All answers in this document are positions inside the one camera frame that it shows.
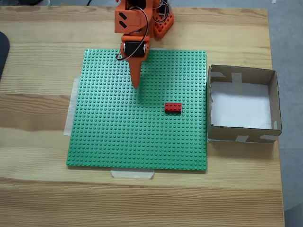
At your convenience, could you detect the red lego block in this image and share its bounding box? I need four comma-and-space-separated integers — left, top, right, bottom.
164, 103, 183, 114

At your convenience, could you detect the green lego baseplate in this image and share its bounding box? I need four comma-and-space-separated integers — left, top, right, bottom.
66, 48, 208, 171

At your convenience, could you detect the brown cardboard box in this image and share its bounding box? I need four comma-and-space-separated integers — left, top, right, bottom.
207, 64, 283, 144

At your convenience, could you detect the masking tape strip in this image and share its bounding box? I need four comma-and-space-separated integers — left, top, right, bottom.
110, 169, 156, 180
63, 76, 81, 137

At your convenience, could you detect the white paper sheet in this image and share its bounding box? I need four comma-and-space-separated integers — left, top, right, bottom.
209, 81, 272, 130

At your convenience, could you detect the black rounded pad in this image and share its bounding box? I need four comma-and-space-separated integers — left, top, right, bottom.
0, 31, 11, 81

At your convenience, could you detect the thin gripper motor cable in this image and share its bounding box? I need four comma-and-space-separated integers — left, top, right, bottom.
116, 6, 150, 61

